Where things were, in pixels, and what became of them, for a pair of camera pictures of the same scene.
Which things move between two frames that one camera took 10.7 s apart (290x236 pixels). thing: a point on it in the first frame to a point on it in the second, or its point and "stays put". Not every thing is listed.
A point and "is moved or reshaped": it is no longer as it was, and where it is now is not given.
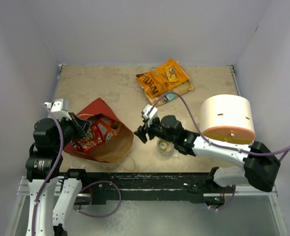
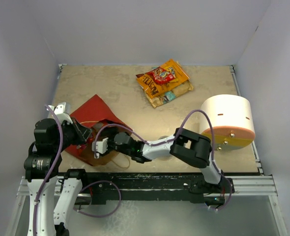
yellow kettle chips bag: x=167 y=97 stays put
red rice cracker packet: x=93 y=137 to x=160 y=75
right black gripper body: x=156 y=131 to x=112 y=145
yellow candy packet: x=171 y=73 stays put
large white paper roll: x=227 y=118 stays put
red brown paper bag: x=108 y=139 is moved or reshaped
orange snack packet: x=155 y=81 stays put
